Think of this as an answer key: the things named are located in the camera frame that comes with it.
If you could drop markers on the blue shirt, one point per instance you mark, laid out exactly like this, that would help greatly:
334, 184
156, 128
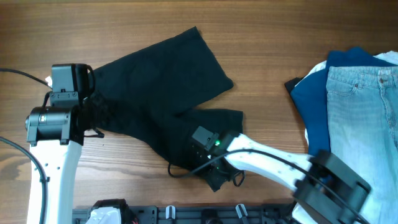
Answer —
309, 96

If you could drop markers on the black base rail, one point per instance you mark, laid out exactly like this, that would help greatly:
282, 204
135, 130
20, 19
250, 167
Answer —
264, 214

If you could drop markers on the black shorts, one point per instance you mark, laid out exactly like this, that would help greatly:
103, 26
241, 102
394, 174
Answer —
154, 95

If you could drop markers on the black garment under pile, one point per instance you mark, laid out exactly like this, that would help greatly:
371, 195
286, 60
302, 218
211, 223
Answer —
290, 85

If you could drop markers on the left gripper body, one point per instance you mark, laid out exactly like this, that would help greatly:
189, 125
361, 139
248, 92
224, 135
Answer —
91, 105

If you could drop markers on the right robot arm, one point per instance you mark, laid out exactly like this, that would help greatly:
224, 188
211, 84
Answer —
327, 189

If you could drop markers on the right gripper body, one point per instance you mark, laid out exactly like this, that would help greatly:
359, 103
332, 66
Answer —
214, 177

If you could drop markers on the light blue jeans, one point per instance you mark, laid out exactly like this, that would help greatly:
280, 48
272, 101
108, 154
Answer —
362, 123

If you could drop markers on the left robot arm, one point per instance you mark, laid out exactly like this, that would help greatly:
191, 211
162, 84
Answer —
56, 133

